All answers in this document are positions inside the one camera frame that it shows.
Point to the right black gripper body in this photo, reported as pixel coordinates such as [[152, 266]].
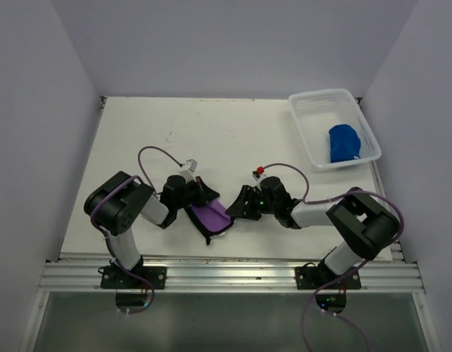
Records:
[[269, 207]]

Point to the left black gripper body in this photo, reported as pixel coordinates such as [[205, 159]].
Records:
[[191, 195]]

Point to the purple and grey towel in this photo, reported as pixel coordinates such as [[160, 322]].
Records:
[[210, 220]]

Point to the blue towel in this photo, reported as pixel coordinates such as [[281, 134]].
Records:
[[345, 144]]

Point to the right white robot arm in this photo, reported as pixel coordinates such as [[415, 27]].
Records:
[[366, 226]]

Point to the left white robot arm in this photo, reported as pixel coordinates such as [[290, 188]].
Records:
[[115, 206]]

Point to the white plastic basket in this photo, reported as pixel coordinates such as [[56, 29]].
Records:
[[316, 112]]

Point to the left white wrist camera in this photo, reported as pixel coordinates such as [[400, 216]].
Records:
[[187, 170]]

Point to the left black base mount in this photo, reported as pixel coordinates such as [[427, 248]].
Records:
[[113, 277]]

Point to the aluminium frame rail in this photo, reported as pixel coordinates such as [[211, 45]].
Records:
[[80, 274]]

